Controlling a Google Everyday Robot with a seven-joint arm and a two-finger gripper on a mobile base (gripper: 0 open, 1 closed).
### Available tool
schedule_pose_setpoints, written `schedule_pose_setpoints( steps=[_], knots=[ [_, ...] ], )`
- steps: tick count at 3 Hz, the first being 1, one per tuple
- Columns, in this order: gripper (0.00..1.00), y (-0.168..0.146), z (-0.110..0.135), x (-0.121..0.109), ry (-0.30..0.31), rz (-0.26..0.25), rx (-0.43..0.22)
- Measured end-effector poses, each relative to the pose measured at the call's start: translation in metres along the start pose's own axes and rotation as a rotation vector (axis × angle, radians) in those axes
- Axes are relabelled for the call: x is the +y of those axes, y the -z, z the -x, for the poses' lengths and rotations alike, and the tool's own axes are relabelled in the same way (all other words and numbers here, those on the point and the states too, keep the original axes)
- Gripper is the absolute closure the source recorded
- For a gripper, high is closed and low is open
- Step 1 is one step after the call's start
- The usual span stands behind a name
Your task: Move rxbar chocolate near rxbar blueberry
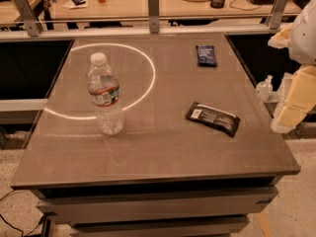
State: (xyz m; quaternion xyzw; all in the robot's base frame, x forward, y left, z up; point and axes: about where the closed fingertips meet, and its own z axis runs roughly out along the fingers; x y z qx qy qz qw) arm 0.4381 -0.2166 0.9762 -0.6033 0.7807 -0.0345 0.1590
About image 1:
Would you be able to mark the blue rxbar blueberry wrapper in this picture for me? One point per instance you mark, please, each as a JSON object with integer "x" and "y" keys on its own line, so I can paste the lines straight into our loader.
{"x": 206, "y": 55}

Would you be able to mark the grey metal bracket left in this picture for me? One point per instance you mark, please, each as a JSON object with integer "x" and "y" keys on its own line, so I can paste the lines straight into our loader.
{"x": 31, "y": 22}

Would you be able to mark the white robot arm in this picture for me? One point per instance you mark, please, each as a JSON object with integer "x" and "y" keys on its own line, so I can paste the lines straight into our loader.
{"x": 302, "y": 38}

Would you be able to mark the grey drawer cabinet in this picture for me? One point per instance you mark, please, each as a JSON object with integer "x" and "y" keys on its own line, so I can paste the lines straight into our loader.
{"x": 189, "y": 209}

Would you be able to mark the grey metal bracket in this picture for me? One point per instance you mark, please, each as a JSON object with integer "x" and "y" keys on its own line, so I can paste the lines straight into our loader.
{"x": 31, "y": 22}
{"x": 273, "y": 20}
{"x": 153, "y": 16}

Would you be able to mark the black mesh pen cup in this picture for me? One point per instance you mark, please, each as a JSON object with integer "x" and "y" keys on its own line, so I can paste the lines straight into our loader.
{"x": 217, "y": 4}

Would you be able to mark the clear plastic water bottle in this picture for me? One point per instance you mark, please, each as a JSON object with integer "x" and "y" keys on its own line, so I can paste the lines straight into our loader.
{"x": 103, "y": 88}

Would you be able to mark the black rxbar chocolate wrapper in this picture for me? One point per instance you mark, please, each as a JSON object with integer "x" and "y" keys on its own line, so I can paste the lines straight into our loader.
{"x": 213, "y": 117}

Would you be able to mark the grey metal bracket middle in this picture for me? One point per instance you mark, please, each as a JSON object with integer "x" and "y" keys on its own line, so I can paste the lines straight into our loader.
{"x": 153, "y": 16}

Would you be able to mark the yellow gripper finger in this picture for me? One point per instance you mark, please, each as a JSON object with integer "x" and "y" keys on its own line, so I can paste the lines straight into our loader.
{"x": 281, "y": 39}
{"x": 299, "y": 100}

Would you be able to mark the grey metal bracket right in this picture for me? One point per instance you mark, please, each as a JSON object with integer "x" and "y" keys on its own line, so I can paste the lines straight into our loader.
{"x": 273, "y": 20}

